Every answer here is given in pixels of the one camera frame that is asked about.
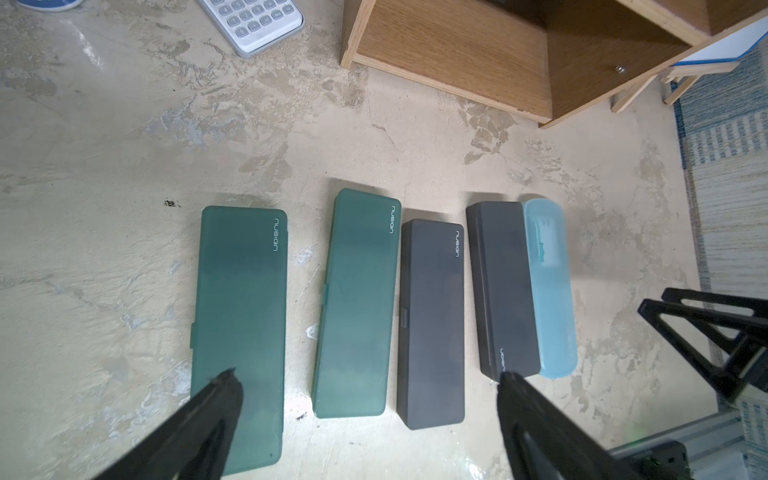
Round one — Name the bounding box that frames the light blue pencil case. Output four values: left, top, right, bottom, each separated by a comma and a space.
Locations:
523, 198, 578, 379

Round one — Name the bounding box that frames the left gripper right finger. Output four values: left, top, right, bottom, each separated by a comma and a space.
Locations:
497, 372, 640, 479

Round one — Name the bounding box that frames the blue-lidded pencil tube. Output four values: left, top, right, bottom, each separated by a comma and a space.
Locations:
16, 0, 83, 13

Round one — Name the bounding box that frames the white calculator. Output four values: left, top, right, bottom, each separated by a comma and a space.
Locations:
197, 0, 305, 58

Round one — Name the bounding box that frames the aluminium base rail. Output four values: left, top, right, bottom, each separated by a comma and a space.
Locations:
610, 402, 767, 479

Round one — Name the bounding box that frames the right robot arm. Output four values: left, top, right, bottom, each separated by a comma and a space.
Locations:
610, 288, 767, 479

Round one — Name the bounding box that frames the dark green pencil case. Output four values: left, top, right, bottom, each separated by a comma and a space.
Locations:
311, 188, 401, 419
190, 206, 288, 475

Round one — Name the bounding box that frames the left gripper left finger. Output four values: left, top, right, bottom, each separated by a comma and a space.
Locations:
97, 369, 244, 479

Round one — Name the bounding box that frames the dark green pencil case outer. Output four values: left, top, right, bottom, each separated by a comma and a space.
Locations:
190, 206, 288, 475

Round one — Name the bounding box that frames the black pencil case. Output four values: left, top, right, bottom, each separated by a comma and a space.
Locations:
466, 201, 541, 382
396, 219, 465, 430

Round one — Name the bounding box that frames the dark green pencil case inner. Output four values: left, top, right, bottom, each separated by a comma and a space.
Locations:
311, 188, 401, 419

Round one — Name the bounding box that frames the wooden three-tier shelf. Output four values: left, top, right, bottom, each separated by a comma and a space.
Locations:
340, 0, 767, 128

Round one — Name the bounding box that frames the small whiteboard on easel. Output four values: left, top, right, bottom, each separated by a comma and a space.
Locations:
611, 25, 767, 113

